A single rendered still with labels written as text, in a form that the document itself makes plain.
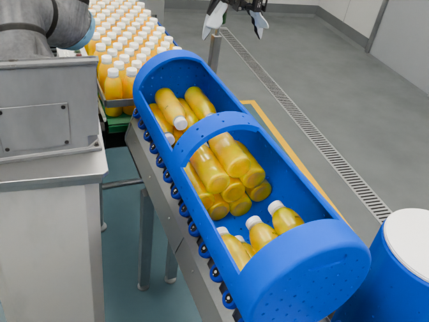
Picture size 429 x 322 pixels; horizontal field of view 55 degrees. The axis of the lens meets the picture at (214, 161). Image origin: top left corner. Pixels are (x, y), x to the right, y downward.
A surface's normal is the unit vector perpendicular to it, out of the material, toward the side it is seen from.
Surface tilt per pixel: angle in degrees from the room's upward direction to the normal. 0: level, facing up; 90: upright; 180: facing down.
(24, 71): 90
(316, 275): 90
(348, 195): 0
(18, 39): 28
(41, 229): 90
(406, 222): 0
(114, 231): 0
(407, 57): 90
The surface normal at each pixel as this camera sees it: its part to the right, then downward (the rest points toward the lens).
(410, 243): 0.13, -0.80
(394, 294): -0.77, 0.28
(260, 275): -0.71, -0.29
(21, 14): 0.59, -0.17
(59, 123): 0.40, 0.59
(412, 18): -0.94, 0.08
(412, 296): -0.59, 0.41
